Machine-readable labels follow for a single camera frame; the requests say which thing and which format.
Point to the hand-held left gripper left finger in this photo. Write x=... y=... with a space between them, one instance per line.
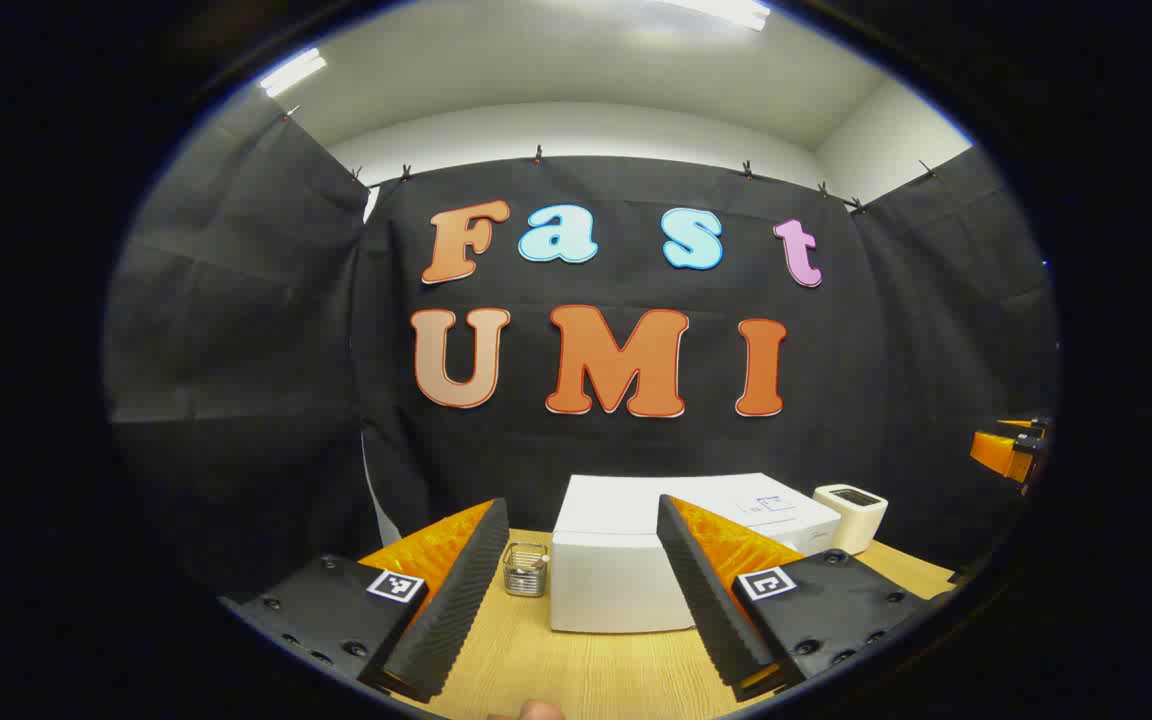
x=456 y=600

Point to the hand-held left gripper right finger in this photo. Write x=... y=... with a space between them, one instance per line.
x=711 y=600

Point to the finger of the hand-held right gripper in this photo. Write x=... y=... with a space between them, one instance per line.
x=1024 y=424
x=1004 y=455

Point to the white microwave oven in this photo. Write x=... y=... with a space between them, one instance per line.
x=616 y=570

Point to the metal mesh utensil holder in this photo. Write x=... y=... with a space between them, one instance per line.
x=524 y=575

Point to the cream white toaster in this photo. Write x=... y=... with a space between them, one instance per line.
x=851 y=525

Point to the black backdrop cloth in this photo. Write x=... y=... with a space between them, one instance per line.
x=266 y=330

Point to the row of black cloth clips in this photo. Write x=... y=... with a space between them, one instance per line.
x=538 y=154

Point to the long ceiling light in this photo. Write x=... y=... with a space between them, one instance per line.
x=291 y=72
x=726 y=10

